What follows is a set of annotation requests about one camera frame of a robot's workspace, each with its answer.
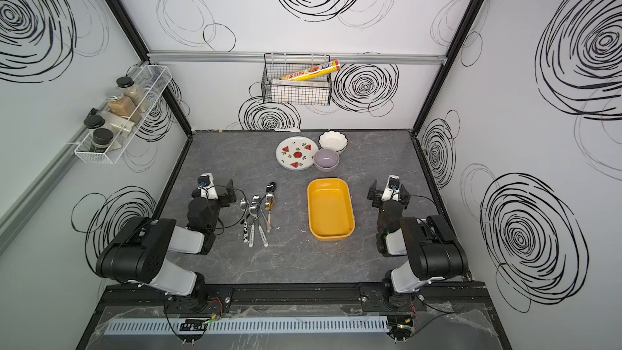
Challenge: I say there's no purple bowl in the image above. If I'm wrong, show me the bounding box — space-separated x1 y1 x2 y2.
314 149 340 172

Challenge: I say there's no yellow foil roll box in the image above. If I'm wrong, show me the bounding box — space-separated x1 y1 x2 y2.
281 60 341 81

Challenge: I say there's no iridescent ornate spoon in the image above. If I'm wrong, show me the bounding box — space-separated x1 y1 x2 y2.
248 196 261 248

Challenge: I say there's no watermelon pattern plate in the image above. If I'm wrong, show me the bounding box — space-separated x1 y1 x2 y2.
275 136 319 171

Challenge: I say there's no white box on shelf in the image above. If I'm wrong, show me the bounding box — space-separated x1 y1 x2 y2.
99 110 135 150

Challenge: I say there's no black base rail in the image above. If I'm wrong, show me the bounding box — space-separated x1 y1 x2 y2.
100 281 489 312

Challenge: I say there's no aluminium wall rail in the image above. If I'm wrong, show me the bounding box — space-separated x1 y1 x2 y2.
147 51 447 65

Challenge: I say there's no plain silver spoon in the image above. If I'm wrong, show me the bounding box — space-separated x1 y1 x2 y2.
255 216 269 247

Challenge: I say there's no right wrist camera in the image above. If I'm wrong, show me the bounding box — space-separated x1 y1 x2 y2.
381 175 401 202

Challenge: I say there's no spice jar black lid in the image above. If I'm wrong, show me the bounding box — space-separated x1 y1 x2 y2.
116 76 145 109

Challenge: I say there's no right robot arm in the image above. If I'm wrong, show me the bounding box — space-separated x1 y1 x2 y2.
367 175 469 309

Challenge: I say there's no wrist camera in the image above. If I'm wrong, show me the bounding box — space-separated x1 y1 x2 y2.
198 173 218 200
381 175 401 202

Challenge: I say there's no front dark spice jar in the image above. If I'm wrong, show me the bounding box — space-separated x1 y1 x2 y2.
90 128 115 153

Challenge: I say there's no brown spice jar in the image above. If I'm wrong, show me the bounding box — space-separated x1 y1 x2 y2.
105 89 135 118

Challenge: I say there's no dark spice jar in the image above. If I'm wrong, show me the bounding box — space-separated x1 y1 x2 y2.
90 128 115 153
83 115 107 134

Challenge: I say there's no yellow storage box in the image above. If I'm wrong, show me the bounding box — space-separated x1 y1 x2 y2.
307 178 356 242

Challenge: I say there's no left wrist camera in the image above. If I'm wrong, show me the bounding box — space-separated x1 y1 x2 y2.
198 173 218 200

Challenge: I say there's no clear wall shelf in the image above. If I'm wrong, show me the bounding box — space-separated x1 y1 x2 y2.
74 65 174 165

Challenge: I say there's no cow pattern handle spoon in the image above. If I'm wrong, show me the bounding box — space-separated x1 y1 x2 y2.
240 198 251 246

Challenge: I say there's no black wire basket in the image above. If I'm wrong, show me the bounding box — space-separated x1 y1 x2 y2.
261 60 333 106

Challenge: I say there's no white slotted cable duct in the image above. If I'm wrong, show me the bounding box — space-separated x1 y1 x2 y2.
104 316 390 336

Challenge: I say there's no white scalloped bowl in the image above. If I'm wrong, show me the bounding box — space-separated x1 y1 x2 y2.
319 131 348 154

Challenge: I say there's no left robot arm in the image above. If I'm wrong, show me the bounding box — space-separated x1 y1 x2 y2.
95 173 236 312

